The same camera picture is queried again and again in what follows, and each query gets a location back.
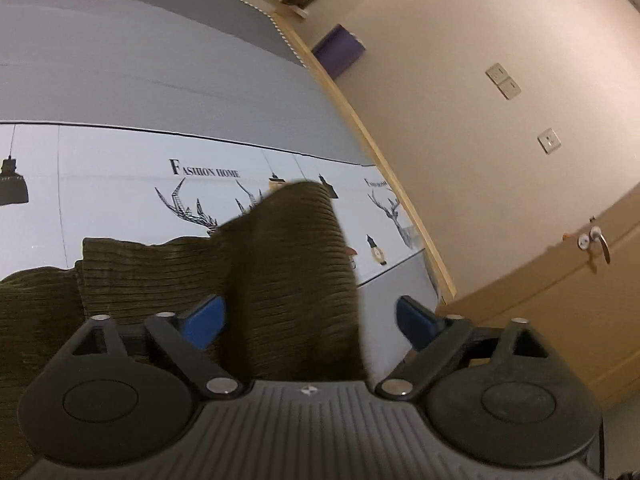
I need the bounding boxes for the purple rolled mat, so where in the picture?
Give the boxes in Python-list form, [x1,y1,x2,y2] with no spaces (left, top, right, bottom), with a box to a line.
[311,24,366,79]

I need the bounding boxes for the grey bed sheet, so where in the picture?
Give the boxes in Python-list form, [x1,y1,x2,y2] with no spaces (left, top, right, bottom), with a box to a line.
[1,0,437,379]

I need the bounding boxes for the wooden bed frame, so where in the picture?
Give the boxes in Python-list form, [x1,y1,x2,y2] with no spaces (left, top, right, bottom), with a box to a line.
[269,12,458,304]

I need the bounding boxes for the single wall switch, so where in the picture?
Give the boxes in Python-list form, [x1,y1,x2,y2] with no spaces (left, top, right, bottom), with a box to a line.
[537,128,562,154]

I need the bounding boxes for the brown corduroy pants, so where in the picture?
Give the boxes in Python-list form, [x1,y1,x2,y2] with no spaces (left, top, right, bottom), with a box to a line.
[1,182,367,479]

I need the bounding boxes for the wooden door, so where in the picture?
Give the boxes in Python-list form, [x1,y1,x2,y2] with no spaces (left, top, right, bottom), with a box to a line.
[438,190,639,408]

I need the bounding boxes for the wall switch pair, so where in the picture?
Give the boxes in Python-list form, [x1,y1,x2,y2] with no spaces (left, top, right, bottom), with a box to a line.
[485,63,522,101]

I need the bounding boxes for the door handle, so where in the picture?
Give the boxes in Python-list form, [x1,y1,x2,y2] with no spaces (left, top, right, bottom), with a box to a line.
[577,226,612,264]

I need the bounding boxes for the white printed bed mat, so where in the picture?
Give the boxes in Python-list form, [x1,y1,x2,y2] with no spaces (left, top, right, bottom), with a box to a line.
[1,124,423,283]

